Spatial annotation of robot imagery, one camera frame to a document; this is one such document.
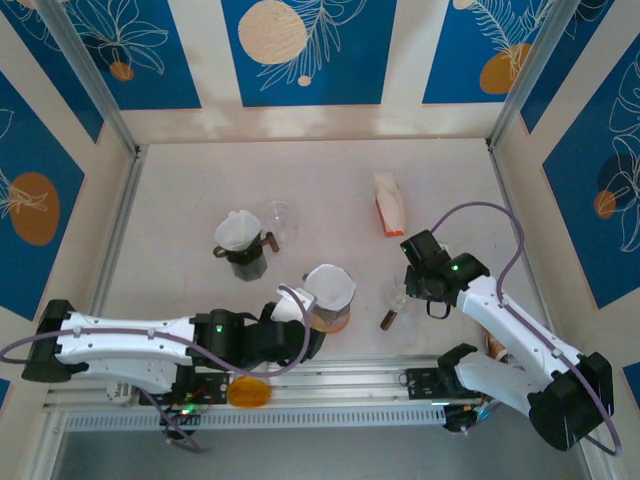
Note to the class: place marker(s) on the clear glass carafe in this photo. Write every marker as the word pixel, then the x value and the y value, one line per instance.
pixel 282 220

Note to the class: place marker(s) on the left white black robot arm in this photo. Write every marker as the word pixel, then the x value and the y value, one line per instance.
pixel 150 320

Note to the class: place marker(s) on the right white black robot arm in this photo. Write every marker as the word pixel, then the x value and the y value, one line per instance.
pixel 515 335

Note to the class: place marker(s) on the coffee filter pack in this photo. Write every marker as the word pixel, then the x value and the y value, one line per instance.
pixel 390 205

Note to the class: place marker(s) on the orange lidded plastic jar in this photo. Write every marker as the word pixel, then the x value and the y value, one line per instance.
pixel 250 395

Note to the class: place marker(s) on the black controller board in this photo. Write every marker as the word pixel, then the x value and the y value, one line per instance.
pixel 465 417
pixel 180 415

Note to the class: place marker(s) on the white printed label box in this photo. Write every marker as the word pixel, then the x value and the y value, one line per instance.
pixel 120 392

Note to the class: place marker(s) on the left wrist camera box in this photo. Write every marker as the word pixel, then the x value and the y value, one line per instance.
pixel 290 310

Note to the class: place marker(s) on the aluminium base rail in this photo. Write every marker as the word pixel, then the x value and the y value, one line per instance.
pixel 350 380

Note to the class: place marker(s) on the aluminium side rail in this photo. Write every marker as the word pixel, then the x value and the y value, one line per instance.
pixel 505 200
pixel 127 200

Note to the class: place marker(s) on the aluminium frame post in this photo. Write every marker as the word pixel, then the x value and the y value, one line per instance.
pixel 532 75
pixel 90 75

